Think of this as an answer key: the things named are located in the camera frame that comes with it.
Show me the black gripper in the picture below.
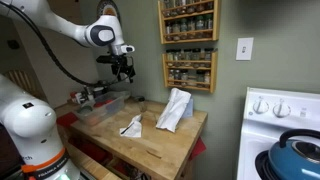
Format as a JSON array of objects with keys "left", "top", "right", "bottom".
[{"left": 111, "top": 63, "right": 136, "bottom": 84}]

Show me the small glass jar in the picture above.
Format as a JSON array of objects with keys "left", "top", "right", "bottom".
[{"left": 136, "top": 95, "right": 148, "bottom": 113}]

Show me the clear plastic bin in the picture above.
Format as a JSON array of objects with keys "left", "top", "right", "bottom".
[{"left": 73, "top": 90, "right": 132, "bottom": 127}]

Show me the black utensil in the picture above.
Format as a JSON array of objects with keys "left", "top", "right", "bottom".
[{"left": 120, "top": 122, "right": 134, "bottom": 135}]

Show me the white paper napkin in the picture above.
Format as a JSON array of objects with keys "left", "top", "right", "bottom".
[{"left": 119, "top": 113, "right": 143, "bottom": 139}]

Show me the wooden spice rack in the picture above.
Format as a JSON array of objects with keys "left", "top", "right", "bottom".
[
  {"left": 162, "top": 49, "right": 218, "bottom": 94},
  {"left": 157, "top": 0, "right": 221, "bottom": 45}
]

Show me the white cloth bag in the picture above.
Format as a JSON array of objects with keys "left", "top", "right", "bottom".
[{"left": 155, "top": 87, "right": 193, "bottom": 133}]

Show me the red silicone mat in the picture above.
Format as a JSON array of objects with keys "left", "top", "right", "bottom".
[{"left": 55, "top": 111, "right": 79, "bottom": 128}]

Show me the wooden kitchen cart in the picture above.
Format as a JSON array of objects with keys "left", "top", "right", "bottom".
[{"left": 54, "top": 98, "right": 208, "bottom": 180}]

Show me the wooden slatted chair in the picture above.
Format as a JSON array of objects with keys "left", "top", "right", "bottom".
[{"left": 4, "top": 69, "right": 48, "bottom": 101}]

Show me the red cloth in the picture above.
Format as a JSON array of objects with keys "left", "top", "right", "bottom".
[{"left": 189, "top": 136, "right": 208, "bottom": 161}]

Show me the white stove knob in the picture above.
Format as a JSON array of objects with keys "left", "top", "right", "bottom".
[
  {"left": 252, "top": 96, "right": 270, "bottom": 115},
  {"left": 272, "top": 98, "right": 292, "bottom": 118}
]

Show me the white stove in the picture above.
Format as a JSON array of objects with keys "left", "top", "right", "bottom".
[{"left": 236, "top": 87, "right": 320, "bottom": 180}]

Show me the black stove burner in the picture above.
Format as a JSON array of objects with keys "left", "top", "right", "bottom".
[{"left": 254, "top": 149, "right": 278, "bottom": 180}]

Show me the blue kettle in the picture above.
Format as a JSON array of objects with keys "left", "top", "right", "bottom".
[{"left": 268, "top": 129, "right": 320, "bottom": 180}]

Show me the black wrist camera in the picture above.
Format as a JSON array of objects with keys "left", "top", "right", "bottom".
[{"left": 96, "top": 54, "right": 129, "bottom": 66}]

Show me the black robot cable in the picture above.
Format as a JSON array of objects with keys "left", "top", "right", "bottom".
[{"left": 0, "top": 1, "right": 134, "bottom": 88}]

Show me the decorative wall plate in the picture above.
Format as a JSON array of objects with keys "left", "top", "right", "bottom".
[{"left": 96, "top": 0, "right": 121, "bottom": 19}]

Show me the dark wall switch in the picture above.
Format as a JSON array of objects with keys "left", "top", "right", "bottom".
[{"left": 7, "top": 39, "right": 20, "bottom": 50}]

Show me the white light switch plate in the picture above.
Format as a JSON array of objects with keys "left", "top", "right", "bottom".
[{"left": 235, "top": 37, "right": 254, "bottom": 62}]

